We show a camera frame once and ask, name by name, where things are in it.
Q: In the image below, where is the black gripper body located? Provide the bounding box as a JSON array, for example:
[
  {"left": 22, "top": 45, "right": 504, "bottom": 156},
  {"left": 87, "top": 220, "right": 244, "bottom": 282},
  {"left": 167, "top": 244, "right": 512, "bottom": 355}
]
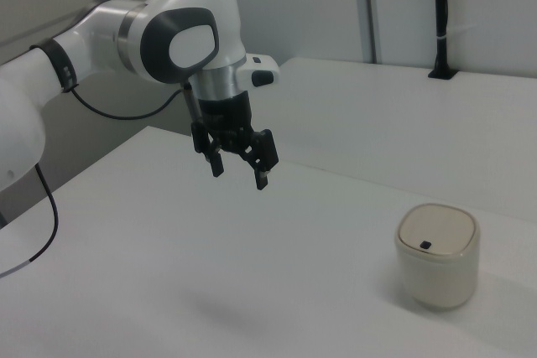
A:
[{"left": 196, "top": 93, "right": 254, "bottom": 154}]

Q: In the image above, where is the small white trash can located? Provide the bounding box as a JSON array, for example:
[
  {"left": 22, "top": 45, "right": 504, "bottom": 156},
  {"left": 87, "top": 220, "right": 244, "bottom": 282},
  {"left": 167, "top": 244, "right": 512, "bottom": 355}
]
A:
[{"left": 394, "top": 202, "right": 481, "bottom": 313}]

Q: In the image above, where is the black pole on base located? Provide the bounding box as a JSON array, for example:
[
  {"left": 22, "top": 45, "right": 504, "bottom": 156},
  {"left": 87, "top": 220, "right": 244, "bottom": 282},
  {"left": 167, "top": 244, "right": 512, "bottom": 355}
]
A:
[{"left": 427, "top": 0, "right": 459, "bottom": 80}]

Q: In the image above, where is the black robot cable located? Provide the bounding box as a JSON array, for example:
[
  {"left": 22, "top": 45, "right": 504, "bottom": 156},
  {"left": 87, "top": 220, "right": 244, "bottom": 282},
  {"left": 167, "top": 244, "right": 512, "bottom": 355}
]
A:
[{"left": 0, "top": 80, "right": 201, "bottom": 278}]

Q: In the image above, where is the wide silver partition post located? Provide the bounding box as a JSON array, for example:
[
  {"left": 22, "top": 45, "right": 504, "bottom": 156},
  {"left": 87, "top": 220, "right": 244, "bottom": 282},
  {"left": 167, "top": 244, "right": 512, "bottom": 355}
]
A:
[{"left": 351, "top": 0, "right": 378, "bottom": 64}]

